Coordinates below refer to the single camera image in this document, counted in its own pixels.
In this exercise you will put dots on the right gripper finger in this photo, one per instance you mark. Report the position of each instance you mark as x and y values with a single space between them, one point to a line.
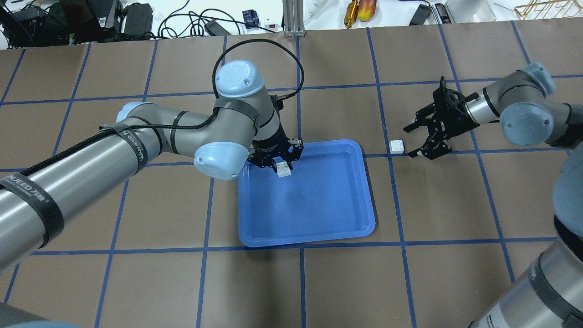
417 123
432 149

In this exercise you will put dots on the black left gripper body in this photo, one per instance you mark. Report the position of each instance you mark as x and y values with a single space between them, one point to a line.
272 142

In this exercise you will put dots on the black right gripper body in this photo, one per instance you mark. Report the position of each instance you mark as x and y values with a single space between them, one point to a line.
452 117

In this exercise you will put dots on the white block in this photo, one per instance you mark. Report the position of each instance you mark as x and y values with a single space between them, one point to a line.
281 167
397 147

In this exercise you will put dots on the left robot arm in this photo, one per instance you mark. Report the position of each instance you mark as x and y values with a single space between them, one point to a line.
243 127

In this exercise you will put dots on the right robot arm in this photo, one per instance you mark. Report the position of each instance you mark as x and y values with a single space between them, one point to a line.
548 294

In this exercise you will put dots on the blue plastic tray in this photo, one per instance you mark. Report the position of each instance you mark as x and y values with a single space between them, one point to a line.
326 197

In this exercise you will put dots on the black power adapter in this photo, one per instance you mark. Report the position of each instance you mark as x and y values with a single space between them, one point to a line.
138 19

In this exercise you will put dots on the aluminium frame post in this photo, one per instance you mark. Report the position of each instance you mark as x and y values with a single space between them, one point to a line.
293 18

